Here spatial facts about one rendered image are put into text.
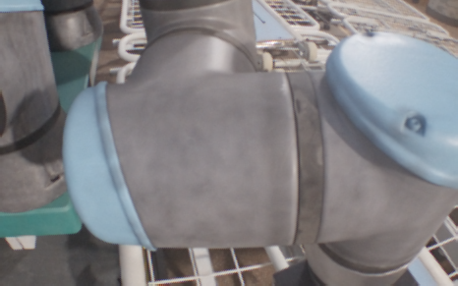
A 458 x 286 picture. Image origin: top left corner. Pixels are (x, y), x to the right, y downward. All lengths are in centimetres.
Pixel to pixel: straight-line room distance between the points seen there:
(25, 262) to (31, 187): 43
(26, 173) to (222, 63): 31
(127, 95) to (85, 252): 68
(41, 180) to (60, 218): 6
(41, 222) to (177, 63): 36
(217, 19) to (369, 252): 18
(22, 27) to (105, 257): 57
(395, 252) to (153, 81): 16
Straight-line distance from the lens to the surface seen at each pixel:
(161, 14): 24
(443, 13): 518
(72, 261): 82
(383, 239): 18
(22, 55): 37
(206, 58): 18
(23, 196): 45
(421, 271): 66
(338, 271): 23
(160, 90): 15
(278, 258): 57
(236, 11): 24
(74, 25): 83
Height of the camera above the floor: 101
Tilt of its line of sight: 40 degrees down
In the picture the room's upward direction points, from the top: 7 degrees clockwise
